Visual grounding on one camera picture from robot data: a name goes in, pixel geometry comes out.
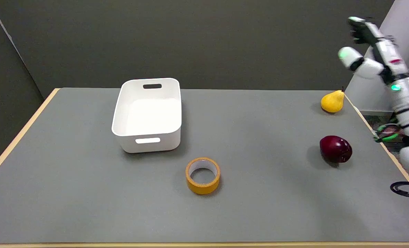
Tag black and green cable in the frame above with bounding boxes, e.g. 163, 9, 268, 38
373, 123, 402, 143

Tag white plastic bin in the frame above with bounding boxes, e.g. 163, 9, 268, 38
111, 78, 182, 154

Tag yellow tape roll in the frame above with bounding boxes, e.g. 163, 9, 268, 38
185, 157, 221, 195

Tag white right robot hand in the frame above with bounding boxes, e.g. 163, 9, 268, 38
338, 16, 409, 85

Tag dark red apple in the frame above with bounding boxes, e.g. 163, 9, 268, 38
319, 135, 353, 164

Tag yellow pear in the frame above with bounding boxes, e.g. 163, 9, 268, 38
321, 87, 345, 113

